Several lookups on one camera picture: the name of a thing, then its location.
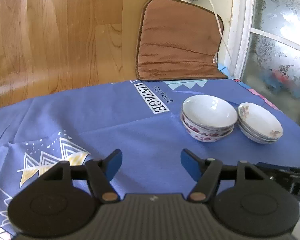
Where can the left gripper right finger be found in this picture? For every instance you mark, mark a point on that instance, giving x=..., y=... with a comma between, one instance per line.
x=207, y=173

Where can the brown seat cushion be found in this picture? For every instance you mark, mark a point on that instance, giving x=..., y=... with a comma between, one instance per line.
x=178, y=41

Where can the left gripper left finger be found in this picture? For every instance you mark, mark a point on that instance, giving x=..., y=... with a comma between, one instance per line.
x=98, y=174

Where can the large floral plate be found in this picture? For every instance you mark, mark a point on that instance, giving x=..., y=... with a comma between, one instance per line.
x=253, y=138

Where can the red-flower bowl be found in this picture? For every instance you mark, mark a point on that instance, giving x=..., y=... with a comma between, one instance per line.
x=210, y=111
x=208, y=131
x=207, y=138

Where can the blue printed tablecloth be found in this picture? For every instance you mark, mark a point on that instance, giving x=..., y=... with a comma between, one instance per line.
x=142, y=119

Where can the frosted glass window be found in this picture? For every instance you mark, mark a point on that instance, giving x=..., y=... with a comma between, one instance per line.
x=269, y=57

